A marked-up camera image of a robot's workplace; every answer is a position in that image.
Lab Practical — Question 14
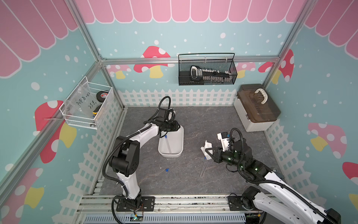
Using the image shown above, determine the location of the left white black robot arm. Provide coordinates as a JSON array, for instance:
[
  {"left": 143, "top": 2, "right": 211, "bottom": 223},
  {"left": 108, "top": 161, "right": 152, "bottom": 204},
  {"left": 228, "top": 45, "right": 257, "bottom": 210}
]
[{"left": 102, "top": 105, "right": 184, "bottom": 211}]

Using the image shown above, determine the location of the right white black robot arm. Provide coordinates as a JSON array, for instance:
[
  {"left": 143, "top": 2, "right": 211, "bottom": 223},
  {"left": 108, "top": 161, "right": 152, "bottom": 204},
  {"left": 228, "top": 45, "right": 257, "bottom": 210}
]
[{"left": 202, "top": 138, "right": 341, "bottom": 224}]

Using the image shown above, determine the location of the white plastic tray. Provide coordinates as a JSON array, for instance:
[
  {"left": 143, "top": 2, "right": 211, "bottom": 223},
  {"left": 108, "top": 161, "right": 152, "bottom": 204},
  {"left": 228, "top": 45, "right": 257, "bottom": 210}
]
[{"left": 158, "top": 127, "right": 184, "bottom": 158}]

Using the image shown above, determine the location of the brown lidded storage box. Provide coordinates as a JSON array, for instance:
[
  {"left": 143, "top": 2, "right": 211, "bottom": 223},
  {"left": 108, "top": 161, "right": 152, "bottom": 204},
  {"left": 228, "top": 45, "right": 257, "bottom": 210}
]
[{"left": 234, "top": 84, "right": 281, "bottom": 132}]

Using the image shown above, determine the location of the socket wrench set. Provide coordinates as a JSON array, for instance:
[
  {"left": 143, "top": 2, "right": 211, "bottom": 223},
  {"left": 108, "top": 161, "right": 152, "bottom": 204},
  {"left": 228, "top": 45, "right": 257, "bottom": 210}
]
[{"left": 189, "top": 66, "right": 233, "bottom": 84}]

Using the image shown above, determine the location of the black tape roll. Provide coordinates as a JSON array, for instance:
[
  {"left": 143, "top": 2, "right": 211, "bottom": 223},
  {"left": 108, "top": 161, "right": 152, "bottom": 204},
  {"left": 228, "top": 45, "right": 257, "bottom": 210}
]
[{"left": 96, "top": 91, "right": 109, "bottom": 103}]

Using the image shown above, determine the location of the clear plastic label bag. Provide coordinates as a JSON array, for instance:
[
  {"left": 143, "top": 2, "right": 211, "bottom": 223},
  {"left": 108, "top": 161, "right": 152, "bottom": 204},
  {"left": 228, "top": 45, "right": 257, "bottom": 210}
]
[{"left": 66, "top": 84, "right": 96, "bottom": 118}]

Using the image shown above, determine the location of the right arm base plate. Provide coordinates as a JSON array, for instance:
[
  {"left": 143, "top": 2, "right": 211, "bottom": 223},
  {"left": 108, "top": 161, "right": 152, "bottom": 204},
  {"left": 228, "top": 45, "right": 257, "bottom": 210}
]
[{"left": 227, "top": 195, "right": 260, "bottom": 212}]

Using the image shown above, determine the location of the black wire mesh basket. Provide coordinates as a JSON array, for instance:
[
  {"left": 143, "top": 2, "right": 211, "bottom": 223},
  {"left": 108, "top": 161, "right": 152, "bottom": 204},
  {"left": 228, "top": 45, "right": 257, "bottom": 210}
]
[{"left": 178, "top": 53, "right": 237, "bottom": 85}]

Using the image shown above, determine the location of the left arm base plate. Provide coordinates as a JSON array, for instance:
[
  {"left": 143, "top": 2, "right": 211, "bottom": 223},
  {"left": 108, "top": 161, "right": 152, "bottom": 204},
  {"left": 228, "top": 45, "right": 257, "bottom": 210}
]
[{"left": 114, "top": 196, "right": 156, "bottom": 212}]

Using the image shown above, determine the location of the white wire wall basket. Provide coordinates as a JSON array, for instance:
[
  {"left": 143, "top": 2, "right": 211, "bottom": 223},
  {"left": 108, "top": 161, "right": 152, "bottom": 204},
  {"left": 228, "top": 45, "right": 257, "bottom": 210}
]
[{"left": 59, "top": 77, "right": 114, "bottom": 130}]

